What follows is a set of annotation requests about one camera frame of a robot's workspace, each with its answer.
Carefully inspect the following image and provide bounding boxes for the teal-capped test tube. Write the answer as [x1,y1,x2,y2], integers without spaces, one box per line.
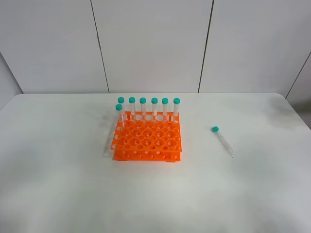
[211,126,233,158]
[115,104,124,127]

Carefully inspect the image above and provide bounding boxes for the teal-capped tube row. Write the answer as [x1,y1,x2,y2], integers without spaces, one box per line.
[173,98,180,117]
[162,98,169,116]
[118,97,125,115]
[129,97,136,116]
[151,98,158,116]
[139,97,146,116]

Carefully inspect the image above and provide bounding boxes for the orange plastic test tube rack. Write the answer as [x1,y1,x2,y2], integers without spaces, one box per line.
[111,111,182,162]

